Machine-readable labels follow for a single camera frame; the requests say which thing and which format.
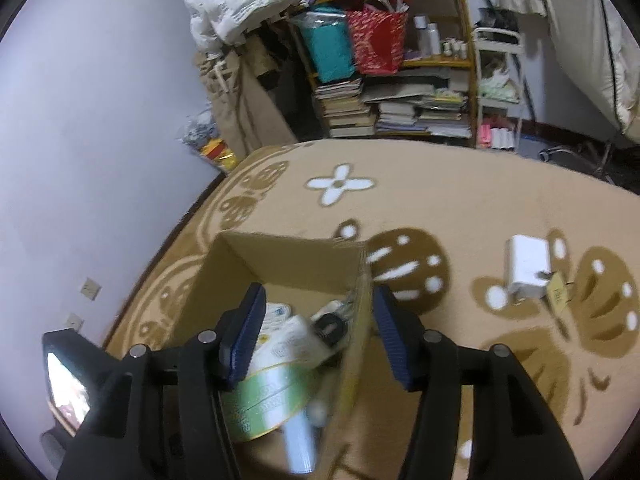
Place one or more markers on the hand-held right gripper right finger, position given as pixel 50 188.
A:
pixel 392 340

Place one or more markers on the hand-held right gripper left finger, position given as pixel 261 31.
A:
pixel 247 335

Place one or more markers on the brown cardboard box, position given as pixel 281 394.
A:
pixel 290 265

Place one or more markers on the light blue water bottle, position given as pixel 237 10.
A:
pixel 300 442

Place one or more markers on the small white packet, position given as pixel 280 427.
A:
pixel 275 317

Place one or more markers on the small black object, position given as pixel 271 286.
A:
pixel 330 330

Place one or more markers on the green round tin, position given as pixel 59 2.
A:
pixel 265 402

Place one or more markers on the beige flower patterned carpet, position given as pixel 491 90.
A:
pixel 450 200

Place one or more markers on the white power adapter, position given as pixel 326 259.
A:
pixel 527 267

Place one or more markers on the yellow paper tag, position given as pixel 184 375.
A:
pixel 560 295

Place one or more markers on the clear plastic snack bag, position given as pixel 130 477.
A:
pixel 207 137

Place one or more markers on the beige trench coat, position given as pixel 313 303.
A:
pixel 235 110

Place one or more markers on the pink and white bottles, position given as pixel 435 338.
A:
pixel 495 135

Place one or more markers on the stack of books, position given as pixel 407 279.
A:
pixel 395 110

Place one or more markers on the black chair base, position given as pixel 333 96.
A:
pixel 585 157

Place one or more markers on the pale green packet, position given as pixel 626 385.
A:
pixel 495 85

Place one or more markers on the black hanging garment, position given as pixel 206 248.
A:
pixel 275 55

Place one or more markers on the white metal cart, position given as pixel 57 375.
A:
pixel 520 75

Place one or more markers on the teal storage bag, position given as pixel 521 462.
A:
pixel 327 50

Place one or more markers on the red gift bag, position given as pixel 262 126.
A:
pixel 377 40

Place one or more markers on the group of cosmetic bottles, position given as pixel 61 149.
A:
pixel 432 37

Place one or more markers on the wooden shelf unit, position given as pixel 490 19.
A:
pixel 465 25

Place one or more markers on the black item on cart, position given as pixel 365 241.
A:
pixel 497 19

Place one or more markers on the white bedding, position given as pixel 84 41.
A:
pixel 575 25

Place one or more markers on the white wall socket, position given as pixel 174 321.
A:
pixel 75 322
pixel 91 288

